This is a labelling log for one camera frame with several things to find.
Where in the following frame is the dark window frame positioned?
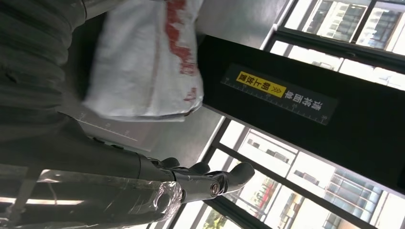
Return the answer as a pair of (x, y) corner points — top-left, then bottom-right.
(168, 0), (405, 229)

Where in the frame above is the black and yellow label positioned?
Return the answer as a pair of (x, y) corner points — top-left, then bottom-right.
(220, 63), (339, 126)

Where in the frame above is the black scanner column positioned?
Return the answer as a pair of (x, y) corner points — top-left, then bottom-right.
(196, 34), (405, 195)

